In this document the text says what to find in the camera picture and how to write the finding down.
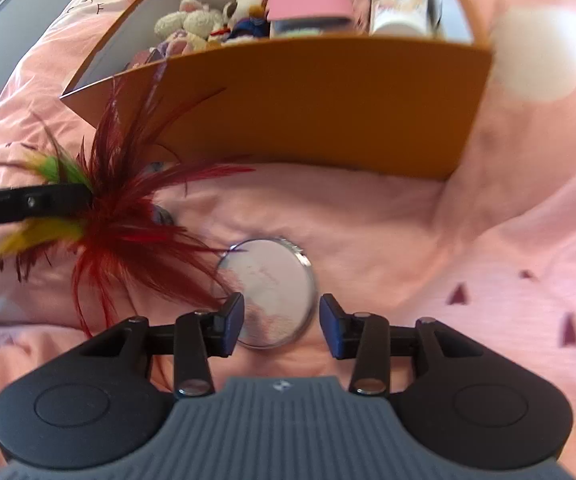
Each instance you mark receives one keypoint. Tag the cream crochet bunny toy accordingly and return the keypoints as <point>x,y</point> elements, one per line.
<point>193,22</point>

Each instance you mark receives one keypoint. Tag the pink printed blanket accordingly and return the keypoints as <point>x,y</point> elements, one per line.
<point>517,210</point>

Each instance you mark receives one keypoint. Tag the white printed box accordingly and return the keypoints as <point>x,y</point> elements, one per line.
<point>397,10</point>

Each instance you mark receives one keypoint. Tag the plush dog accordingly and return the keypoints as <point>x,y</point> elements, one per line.
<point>238,10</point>

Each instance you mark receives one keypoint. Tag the red feather cat toy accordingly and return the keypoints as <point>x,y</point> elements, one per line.
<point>118,220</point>

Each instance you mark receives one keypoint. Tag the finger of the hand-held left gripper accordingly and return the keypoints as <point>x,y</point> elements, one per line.
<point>28,205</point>

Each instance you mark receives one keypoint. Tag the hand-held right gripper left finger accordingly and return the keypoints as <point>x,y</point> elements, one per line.
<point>233,322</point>

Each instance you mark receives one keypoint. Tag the pink fabric pouch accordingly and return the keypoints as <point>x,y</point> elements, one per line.
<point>360,5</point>

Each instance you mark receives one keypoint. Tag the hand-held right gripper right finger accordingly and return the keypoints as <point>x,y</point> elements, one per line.
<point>330,325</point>

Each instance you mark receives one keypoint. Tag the small pink glitter box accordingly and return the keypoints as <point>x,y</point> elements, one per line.
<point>145,57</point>

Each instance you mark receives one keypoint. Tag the orange cardboard box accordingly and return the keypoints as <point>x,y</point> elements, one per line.
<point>318,110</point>

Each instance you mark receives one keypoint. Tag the round silver mirror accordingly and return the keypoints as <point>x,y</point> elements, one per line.
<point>278,290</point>

